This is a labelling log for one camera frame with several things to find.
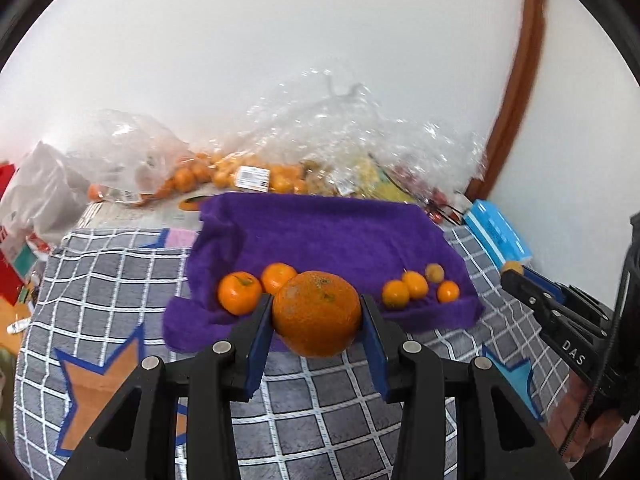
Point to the grey checked star blanket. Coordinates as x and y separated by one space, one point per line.
103 297

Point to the large clear plastic bag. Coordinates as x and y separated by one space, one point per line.
323 134

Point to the blue tissue pack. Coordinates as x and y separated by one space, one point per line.
496 235

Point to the brown wooden door frame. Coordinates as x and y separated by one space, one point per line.
519 89

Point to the medium orange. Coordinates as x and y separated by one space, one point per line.
275 276

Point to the small orange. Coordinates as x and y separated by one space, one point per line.
395 295
448 291

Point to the green kiwi fruit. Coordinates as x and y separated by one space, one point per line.
514 266
434 273

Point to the white plastic bag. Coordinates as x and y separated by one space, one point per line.
45 197

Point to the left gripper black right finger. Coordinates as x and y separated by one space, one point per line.
497 437

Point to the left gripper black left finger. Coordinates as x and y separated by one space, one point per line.
134 437

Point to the purple towel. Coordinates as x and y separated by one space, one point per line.
366 242

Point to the large orange with stem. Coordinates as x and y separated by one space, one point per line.
239 293

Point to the red paper bag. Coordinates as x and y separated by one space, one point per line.
21 265

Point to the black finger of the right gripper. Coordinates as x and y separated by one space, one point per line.
556 304

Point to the plastic bag of oranges left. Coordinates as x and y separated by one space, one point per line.
133 159

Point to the small orange kumquat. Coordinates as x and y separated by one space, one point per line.
416 283

